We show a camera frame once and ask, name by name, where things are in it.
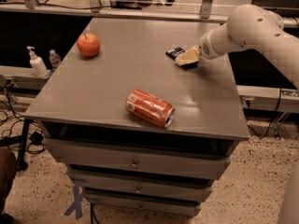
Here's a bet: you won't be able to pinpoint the brown object at edge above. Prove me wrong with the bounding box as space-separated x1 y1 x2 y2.
0 148 17 213

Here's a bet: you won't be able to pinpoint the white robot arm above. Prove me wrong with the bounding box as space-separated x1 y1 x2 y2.
186 5 299 224

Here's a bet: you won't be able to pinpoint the grey drawer cabinet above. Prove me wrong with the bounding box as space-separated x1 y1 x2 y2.
25 18 249 206

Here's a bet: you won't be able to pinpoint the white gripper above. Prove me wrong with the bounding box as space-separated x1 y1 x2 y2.
175 24 244 66

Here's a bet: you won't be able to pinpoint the red coke can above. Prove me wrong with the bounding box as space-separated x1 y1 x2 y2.
125 90 175 128

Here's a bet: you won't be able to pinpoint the middle grey drawer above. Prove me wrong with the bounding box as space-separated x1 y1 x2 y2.
67 170 211 202

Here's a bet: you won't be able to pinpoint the black floor cables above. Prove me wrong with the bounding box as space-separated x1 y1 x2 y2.
0 77 48 156

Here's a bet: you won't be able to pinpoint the white pump sanitizer bottle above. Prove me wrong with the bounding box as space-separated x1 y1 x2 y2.
27 46 48 77

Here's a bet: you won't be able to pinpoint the grey drawer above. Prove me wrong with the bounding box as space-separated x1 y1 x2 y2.
83 191 200 217
44 138 230 180
67 170 211 202

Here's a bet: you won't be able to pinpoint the red apple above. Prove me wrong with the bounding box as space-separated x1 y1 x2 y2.
77 33 100 58

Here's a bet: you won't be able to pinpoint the dark blue rxbar wrapper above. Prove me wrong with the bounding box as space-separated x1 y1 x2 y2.
165 47 198 69

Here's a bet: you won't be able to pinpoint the metal railing frame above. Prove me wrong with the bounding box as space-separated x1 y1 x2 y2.
0 0 299 27

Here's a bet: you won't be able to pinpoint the bottom grey drawer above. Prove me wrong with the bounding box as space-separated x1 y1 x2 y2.
83 191 200 217

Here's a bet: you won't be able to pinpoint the top grey drawer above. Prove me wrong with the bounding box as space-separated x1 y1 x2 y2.
44 138 230 180

